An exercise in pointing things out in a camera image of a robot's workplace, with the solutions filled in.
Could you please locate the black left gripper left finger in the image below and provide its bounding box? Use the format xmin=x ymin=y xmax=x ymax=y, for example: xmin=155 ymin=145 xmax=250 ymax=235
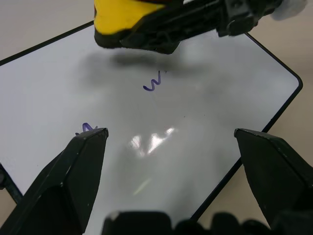
xmin=0 ymin=127 xmax=110 ymax=235

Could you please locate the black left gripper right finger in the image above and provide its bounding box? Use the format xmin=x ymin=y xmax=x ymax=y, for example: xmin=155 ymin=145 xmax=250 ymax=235
xmin=234 ymin=128 xmax=313 ymax=230

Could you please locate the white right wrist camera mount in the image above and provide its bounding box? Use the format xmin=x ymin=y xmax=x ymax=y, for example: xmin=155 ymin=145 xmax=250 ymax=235
xmin=268 ymin=0 xmax=306 ymax=22

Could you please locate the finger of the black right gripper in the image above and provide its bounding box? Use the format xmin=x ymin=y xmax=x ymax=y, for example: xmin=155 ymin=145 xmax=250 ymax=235
xmin=120 ymin=0 xmax=225 ymax=55

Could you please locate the black-framed whiteboard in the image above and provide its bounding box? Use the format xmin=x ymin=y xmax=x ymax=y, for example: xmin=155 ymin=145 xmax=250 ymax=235
xmin=0 ymin=21 xmax=304 ymax=235

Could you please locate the yellow eraser with black felt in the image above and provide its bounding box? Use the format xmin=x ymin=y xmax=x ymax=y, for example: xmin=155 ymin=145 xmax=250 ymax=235
xmin=93 ymin=0 xmax=172 ymax=49

